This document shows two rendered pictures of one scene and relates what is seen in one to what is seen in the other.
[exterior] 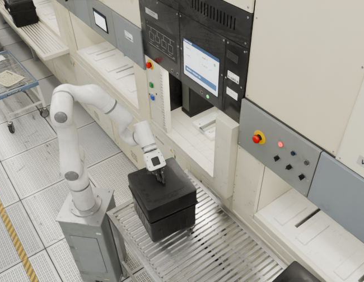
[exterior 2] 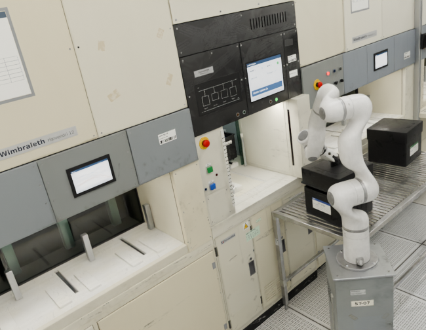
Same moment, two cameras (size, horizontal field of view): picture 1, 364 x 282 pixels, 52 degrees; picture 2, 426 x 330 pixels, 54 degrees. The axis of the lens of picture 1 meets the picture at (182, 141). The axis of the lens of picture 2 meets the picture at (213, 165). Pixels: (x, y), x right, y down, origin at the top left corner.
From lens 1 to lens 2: 3.14 m
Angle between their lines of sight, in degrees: 78
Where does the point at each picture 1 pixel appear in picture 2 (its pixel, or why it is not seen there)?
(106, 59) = (20, 319)
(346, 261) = not seen: hidden behind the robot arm
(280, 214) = not seen: hidden behind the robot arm
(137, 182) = (345, 173)
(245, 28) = (292, 14)
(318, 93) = (331, 22)
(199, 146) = (251, 193)
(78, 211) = (371, 258)
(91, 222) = (378, 247)
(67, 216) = (384, 266)
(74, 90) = (335, 91)
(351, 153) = (349, 40)
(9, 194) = not seen: outside the picture
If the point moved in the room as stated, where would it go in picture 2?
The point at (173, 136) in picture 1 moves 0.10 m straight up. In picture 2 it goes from (240, 208) to (237, 193)
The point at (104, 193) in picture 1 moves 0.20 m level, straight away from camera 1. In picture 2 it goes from (332, 251) to (299, 265)
